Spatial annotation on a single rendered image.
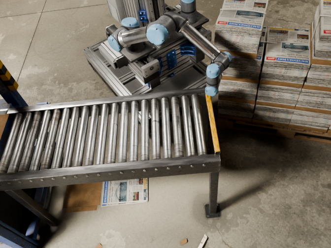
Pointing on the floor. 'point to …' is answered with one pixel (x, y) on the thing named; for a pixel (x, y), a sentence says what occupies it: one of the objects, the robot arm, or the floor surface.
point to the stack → (320, 104)
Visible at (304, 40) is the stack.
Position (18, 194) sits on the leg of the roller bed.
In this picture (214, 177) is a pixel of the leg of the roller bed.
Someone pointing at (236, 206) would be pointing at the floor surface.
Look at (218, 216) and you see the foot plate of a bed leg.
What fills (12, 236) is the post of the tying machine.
